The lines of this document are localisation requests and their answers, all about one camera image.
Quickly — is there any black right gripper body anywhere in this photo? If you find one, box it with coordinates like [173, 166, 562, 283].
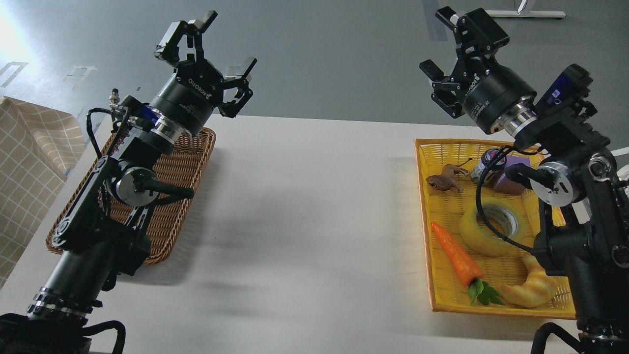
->
[459, 62, 538, 135]

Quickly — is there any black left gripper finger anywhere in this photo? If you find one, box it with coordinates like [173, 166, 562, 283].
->
[154, 10, 218, 69]
[212, 58, 257, 118]

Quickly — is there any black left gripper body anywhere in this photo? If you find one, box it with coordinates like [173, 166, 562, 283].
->
[149, 59, 224, 136]

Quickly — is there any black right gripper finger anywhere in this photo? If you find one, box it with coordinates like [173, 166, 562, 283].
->
[419, 59, 467, 118]
[435, 6, 510, 74]

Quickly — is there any yellow tape roll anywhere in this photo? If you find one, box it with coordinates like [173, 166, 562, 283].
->
[459, 197, 526, 257]

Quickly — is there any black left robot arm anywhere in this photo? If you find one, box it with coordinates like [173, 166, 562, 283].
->
[1, 10, 257, 354]

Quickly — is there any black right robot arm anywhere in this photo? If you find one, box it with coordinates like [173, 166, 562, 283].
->
[420, 6, 629, 354]

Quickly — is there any white stand base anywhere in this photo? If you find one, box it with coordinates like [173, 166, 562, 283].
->
[486, 0, 566, 20]

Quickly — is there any small dark jar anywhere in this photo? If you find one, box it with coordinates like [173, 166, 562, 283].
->
[469, 148, 506, 185]

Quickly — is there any purple foam block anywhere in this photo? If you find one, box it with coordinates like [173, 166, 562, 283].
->
[492, 155, 534, 196]

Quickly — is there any brown toy animal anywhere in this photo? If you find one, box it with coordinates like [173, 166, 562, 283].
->
[425, 164, 469, 193]

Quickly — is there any yellow plastic basket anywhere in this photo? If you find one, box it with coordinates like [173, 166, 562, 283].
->
[415, 138, 575, 320]

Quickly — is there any beige checkered cloth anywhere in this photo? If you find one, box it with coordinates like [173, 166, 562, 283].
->
[0, 96, 86, 285]

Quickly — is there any orange toy carrot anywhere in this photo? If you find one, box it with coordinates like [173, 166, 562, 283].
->
[430, 222, 505, 306]

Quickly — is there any toy croissant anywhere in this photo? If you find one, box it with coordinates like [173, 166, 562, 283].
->
[499, 253, 559, 309]

